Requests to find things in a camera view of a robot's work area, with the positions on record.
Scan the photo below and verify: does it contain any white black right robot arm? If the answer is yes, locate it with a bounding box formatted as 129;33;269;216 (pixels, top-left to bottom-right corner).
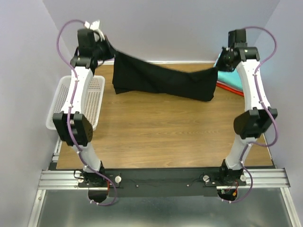
215;28;277;185

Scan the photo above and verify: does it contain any aluminium frame rail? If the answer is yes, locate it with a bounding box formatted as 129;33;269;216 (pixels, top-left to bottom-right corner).
38;169;290;190

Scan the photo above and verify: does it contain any folded turquoise t shirt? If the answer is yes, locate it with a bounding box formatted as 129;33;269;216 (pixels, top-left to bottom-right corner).
214;60;243;92

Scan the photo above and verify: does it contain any folded red t shirt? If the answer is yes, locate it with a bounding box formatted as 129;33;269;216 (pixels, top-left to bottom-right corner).
216;81;244;97

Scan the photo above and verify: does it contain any white plastic laundry basket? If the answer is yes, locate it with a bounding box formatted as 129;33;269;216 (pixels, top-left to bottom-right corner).
45;76;105;130

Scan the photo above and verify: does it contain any black t shirt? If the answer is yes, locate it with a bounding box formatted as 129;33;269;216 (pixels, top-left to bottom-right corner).
109;44;218;102

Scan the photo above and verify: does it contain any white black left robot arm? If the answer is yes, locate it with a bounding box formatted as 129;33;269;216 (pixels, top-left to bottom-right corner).
52;28;109;183

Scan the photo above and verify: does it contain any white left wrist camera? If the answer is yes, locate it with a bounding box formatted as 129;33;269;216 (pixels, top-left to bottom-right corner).
84;20;105;41

